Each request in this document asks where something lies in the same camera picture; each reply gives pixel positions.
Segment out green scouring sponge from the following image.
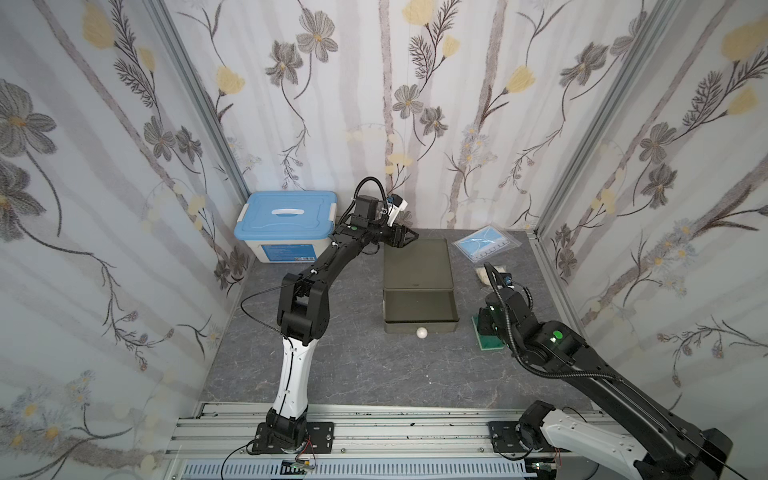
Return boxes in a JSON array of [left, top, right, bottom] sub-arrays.
[[472, 315, 506, 351]]

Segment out olive green drawer cabinet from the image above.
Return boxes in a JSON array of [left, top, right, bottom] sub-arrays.
[[383, 238, 459, 335]]

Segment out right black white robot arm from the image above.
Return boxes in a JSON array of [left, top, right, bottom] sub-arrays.
[[478, 287, 733, 479]]

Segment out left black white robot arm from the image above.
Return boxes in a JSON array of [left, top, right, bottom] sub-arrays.
[[266, 194, 419, 450]]

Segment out bag of cream latex gloves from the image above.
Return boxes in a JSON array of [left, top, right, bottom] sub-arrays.
[[475, 266, 506, 286]]

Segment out bag of blue face masks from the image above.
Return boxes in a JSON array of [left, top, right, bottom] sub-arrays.
[[453, 225, 521, 264]]

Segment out blue lidded storage box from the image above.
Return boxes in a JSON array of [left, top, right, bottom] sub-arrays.
[[234, 191, 337, 263]]

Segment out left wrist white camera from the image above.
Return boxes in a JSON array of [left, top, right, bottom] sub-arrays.
[[384, 193, 408, 227]]

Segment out wrist white camera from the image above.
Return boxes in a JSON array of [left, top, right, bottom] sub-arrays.
[[384, 193, 408, 227], [494, 272, 514, 289]]

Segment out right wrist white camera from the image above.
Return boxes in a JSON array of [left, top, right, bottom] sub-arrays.
[[494, 272, 514, 289]]

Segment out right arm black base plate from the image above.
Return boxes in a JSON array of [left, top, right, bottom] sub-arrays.
[[487, 421, 541, 454]]

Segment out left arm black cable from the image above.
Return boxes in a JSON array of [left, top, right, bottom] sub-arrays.
[[239, 284, 301, 346]]

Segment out white slotted cable duct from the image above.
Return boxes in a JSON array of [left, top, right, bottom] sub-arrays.
[[175, 457, 536, 479]]

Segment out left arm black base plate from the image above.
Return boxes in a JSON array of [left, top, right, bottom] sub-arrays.
[[246, 422, 335, 455]]

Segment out aluminium corner frame post left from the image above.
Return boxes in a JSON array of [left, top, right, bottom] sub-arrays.
[[143, 0, 250, 202]]

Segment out aluminium corner frame post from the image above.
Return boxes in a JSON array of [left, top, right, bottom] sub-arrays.
[[531, 0, 682, 240], [143, 0, 250, 202]]

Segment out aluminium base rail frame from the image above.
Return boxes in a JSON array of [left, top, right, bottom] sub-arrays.
[[155, 403, 627, 479]]

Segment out aluminium corner frame post right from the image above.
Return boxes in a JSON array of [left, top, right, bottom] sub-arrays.
[[531, 0, 682, 240]]

